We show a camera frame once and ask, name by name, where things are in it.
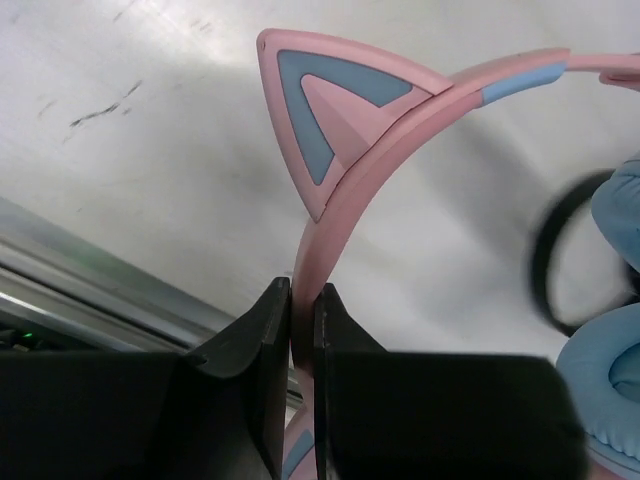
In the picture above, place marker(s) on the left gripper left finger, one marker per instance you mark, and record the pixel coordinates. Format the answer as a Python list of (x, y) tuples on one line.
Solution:
[(71, 409)]

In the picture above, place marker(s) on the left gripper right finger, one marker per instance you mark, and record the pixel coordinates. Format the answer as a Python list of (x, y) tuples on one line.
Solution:
[(381, 414)]

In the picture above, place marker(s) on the pink blue cat-ear headphones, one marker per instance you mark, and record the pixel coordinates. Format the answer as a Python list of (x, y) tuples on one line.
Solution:
[(346, 115)]

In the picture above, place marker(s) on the aluminium rail front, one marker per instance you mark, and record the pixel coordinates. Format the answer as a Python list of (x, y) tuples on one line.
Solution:
[(60, 281)]

